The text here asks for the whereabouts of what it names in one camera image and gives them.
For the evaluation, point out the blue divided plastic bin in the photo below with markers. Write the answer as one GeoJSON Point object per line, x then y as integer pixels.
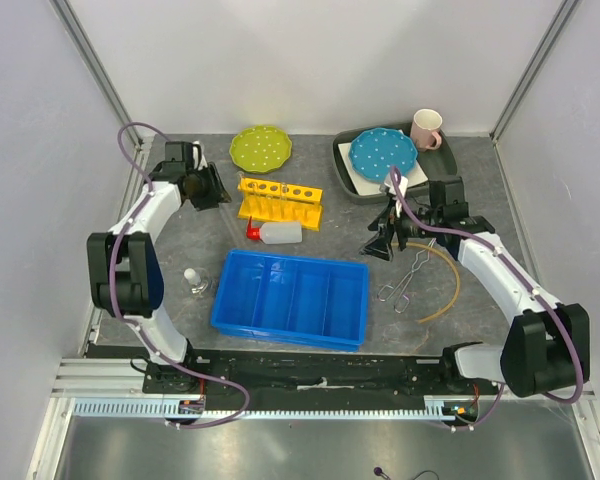
{"type": "Point", "coordinates": [312, 302]}

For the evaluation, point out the green polka dot plate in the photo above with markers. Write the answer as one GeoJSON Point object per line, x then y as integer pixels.
{"type": "Point", "coordinates": [260, 149]}

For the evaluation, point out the dark grey tray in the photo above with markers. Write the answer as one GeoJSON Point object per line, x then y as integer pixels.
{"type": "Point", "coordinates": [433, 165]}

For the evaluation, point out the tan rubber tube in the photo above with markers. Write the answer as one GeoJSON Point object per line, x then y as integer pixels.
{"type": "Point", "coordinates": [435, 288]}

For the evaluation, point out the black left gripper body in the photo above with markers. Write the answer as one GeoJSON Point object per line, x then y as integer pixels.
{"type": "Point", "coordinates": [205, 191]}

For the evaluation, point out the white wash bottle red cap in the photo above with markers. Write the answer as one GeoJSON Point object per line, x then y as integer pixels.
{"type": "Point", "coordinates": [275, 233]}

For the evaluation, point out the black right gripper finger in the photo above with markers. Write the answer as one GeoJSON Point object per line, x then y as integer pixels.
{"type": "Point", "coordinates": [379, 246]}
{"type": "Point", "coordinates": [381, 223]}

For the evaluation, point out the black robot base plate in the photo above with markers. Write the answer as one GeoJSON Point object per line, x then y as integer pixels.
{"type": "Point", "coordinates": [292, 379]}

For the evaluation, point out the yellow test tube rack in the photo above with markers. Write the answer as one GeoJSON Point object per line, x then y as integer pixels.
{"type": "Point", "coordinates": [304, 204]}

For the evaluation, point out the pink mug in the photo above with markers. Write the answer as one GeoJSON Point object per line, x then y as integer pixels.
{"type": "Point", "coordinates": [425, 129]}

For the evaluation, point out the metal crucible tongs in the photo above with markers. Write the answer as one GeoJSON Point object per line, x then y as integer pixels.
{"type": "Point", "coordinates": [399, 291]}

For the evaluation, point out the white square board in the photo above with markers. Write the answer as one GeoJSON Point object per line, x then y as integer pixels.
{"type": "Point", "coordinates": [369, 156]}

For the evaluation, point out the white cable duct strip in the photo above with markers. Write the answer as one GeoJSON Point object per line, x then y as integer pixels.
{"type": "Point", "coordinates": [176, 409]}

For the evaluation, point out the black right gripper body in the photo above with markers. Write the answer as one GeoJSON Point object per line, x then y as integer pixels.
{"type": "Point", "coordinates": [399, 223]}

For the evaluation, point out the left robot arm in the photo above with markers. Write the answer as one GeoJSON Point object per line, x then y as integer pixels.
{"type": "Point", "coordinates": [124, 272]}

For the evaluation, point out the blue polka dot plate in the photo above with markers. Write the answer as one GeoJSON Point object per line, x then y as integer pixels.
{"type": "Point", "coordinates": [373, 152]}

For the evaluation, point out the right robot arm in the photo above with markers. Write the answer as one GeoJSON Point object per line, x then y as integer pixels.
{"type": "Point", "coordinates": [547, 347]}

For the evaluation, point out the round glass flask white stopper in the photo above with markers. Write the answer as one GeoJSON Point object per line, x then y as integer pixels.
{"type": "Point", "coordinates": [198, 280]}

